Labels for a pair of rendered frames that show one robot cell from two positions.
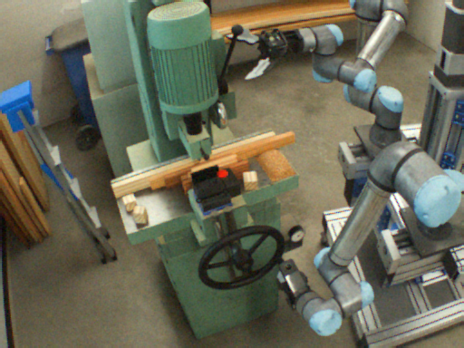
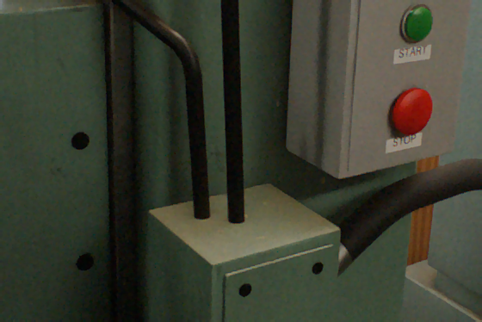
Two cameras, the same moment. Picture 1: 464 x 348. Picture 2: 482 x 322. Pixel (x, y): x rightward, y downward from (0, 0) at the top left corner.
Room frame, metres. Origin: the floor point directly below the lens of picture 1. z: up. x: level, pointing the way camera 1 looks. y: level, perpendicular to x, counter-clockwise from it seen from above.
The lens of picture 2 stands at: (1.23, -0.44, 1.53)
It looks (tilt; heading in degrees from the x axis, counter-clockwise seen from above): 20 degrees down; 72
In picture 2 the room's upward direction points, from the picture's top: 3 degrees clockwise
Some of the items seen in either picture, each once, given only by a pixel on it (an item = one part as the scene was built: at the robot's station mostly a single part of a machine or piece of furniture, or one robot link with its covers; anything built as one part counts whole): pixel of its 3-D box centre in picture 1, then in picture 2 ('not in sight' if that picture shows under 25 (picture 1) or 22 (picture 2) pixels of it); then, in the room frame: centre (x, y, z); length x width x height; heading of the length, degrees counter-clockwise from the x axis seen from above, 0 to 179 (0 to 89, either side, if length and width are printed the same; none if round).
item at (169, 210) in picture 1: (209, 199); not in sight; (0.99, 0.08, 0.87); 0.61 x 0.30 x 0.06; 108
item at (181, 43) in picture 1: (183, 55); not in sight; (1.10, 0.10, 1.35); 0.18 x 0.18 x 0.31
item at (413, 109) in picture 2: not in sight; (412, 111); (1.45, 0.03, 1.36); 0.03 x 0.01 x 0.03; 18
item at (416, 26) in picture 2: not in sight; (419, 24); (1.45, 0.04, 1.42); 0.02 x 0.01 x 0.02; 18
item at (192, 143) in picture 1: (195, 139); not in sight; (1.11, 0.11, 1.03); 0.14 x 0.07 x 0.09; 18
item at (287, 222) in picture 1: (287, 233); not in sight; (1.04, -0.19, 0.58); 0.12 x 0.08 x 0.08; 18
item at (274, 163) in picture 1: (275, 161); not in sight; (1.09, -0.15, 0.92); 0.14 x 0.09 x 0.04; 18
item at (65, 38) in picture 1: (94, 76); not in sight; (2.80, 0.98, 0.48); 0.64 x 0.54 x 0.97; 112
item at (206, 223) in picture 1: (217, 207); not in sight; (0.91, 0.05, 0.92); 0.15 x 0.13 x 0.09; 108
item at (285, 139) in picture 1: (224, 159); not in sight; (1.12, 0.02, 0.92); 0.54 x 0.02 x 0.04; 108
